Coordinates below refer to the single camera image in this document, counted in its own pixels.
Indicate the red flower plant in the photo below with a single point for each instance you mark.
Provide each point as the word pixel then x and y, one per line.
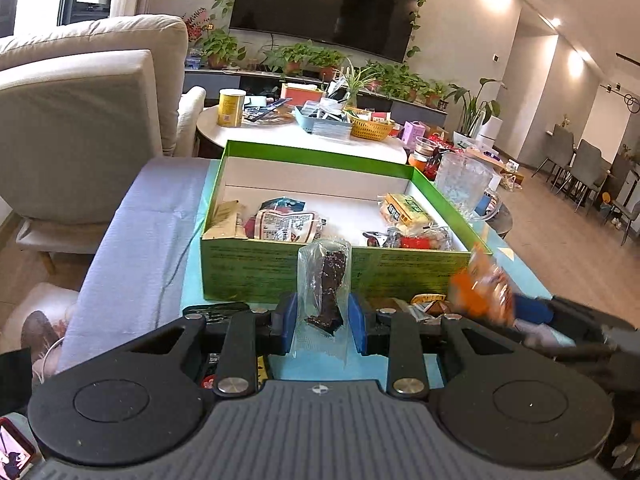
pixel 197 25

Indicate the beige sofa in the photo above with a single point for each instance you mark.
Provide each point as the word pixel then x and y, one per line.
pixel 125 30

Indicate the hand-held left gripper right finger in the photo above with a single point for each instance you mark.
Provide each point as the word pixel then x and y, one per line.
pixel 357 327

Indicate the dark blue red snack packet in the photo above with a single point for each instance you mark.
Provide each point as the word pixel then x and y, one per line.
pixel 285 204

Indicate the grey dining chair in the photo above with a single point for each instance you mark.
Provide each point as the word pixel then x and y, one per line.
pixel 560 147
pixel 587 165
pixel 625 190

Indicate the dark blue snack packets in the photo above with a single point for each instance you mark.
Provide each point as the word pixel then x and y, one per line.
pixel 265 112

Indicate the yellow cracker packet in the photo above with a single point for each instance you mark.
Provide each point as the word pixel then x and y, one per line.
pixel 407 210

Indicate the beige sofa cushion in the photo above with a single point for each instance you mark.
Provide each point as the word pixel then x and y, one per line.
pixel 75 135

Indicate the spider plant in vase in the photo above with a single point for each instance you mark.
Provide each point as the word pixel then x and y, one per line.
pixel 352 82

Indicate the dark cloth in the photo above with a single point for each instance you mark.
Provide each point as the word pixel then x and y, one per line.
pixel 15 380

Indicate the colourful clear-wrapped snack packet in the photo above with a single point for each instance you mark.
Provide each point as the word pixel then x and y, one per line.
pixel 285 225

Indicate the grey-blue table cloth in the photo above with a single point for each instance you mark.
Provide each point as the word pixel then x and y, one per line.
pixel 135 240

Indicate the yellow wicker basket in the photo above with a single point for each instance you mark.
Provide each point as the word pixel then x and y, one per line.
pixel 370 130

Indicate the dark television console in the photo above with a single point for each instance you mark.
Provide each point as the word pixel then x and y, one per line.
pixel 210 80

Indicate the row of potted plants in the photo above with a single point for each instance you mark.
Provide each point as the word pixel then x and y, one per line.
pixel 300 55

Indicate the beige snack packet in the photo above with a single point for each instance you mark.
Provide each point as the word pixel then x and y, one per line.
pixel 225 220

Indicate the black television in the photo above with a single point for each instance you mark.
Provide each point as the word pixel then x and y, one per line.
pixel 325 5

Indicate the yellow black snack packet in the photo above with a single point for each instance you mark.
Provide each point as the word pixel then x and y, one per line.
pixel 427 305

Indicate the black pendant lamp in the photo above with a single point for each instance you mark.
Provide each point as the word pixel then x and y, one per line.
pixel 622 95

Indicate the glass pitcher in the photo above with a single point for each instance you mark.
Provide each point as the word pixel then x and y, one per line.
pixel 460 180

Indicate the blue plastic basket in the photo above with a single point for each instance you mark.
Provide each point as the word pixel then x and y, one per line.
pixel 320 128

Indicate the green cardboard box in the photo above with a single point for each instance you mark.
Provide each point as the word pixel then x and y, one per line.
pixel 280 265

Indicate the clear packet with dark snack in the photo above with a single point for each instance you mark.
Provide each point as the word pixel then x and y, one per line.
pixel 327 280

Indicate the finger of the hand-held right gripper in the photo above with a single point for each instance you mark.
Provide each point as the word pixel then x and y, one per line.
pixel 532 310
pixel 545 337

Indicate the smartphone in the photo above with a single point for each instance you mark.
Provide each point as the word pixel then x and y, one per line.
pixel 12 447

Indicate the red snack bag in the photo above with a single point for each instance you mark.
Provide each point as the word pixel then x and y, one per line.
pixel 445 146

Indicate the purple box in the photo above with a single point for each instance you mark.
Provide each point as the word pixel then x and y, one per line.
pixel 414 132

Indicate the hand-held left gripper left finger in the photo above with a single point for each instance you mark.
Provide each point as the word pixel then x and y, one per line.
pixel 287 325

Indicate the clear plastic tub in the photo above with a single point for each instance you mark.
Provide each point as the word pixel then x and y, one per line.
pixel 425 146

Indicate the orange cup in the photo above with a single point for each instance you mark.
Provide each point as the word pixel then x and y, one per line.
pixel 417 160

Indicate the large-leaf floor plant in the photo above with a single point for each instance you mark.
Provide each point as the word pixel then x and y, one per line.
pixel 472 110

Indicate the yellow can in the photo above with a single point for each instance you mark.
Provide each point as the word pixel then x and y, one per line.
pixel 231 107

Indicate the red yellow snack packet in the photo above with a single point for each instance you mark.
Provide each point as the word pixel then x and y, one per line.
pixel 263 367

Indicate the white round table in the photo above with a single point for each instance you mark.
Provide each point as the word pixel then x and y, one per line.
pixel 280 135

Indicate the orange snack packet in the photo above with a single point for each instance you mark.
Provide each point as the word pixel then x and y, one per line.
pixel 480 285

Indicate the orange box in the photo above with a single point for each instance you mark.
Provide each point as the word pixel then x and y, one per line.
pixel 300 95

